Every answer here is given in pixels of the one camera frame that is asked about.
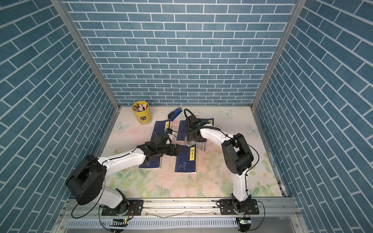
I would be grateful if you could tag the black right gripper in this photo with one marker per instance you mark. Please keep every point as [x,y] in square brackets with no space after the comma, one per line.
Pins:
[190,137]

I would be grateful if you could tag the aluminium corner post right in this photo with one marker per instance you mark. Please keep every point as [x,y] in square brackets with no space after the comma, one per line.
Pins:
[280,47]

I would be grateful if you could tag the blue black stapler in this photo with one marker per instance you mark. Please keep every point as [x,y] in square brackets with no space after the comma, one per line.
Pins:
[174,114]

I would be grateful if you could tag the blue book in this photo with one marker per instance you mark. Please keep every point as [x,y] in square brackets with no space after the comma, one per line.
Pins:
[161,126]
[154,164]
[208,120]
[182,130]
[186,160]

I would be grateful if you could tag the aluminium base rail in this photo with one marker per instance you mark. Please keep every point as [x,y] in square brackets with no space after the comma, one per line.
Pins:
[152,207]

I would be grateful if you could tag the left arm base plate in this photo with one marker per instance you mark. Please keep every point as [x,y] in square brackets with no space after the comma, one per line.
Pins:
[126,207]

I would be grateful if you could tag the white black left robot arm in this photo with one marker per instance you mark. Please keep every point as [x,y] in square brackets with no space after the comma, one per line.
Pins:
[87,182]

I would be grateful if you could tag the yellow pen cup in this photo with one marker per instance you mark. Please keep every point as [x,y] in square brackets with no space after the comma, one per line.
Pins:
[142,112]

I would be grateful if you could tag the white cable duct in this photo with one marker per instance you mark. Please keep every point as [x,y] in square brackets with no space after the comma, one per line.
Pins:
[156,223]

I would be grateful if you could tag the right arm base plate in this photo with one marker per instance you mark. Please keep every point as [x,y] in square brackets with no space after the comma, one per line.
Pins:
[233,207]

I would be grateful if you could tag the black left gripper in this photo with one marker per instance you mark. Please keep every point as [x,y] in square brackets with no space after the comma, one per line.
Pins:
[177,152]

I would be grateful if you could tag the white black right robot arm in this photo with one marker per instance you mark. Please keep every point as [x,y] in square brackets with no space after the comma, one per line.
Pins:
[236,152]

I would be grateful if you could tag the aluminium corner post left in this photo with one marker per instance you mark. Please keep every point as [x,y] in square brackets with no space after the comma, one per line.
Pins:
[72,28]

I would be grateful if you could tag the aluminium corner post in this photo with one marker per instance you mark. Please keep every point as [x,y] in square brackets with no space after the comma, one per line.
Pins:
[72,28]
[280,47]

